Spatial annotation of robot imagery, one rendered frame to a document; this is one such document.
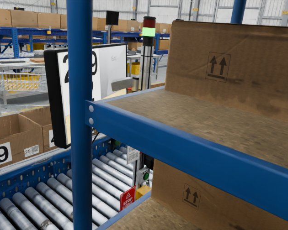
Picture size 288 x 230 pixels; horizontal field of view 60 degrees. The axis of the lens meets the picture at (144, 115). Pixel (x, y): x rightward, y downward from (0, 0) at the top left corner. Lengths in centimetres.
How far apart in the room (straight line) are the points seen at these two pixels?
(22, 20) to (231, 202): 618
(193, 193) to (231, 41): 23
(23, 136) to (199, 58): 124
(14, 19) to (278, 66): 613
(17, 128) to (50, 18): 510
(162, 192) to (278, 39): 29
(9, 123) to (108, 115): 151
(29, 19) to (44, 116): 475
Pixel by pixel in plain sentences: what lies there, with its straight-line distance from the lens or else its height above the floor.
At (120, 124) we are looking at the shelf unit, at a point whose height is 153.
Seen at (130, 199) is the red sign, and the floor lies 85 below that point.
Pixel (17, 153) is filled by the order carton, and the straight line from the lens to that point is 151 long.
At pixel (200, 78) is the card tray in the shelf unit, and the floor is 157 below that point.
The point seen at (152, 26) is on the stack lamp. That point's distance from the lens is 103.
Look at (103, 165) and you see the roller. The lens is 168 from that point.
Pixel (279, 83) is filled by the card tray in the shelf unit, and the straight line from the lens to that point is 32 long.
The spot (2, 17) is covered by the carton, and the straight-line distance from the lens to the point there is 621.
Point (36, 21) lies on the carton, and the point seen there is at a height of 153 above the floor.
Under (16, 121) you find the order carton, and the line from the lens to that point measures 177.
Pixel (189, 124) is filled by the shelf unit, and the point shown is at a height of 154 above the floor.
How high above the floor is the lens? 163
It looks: 20 degrees down
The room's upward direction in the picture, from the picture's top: 4 degrees clockwise
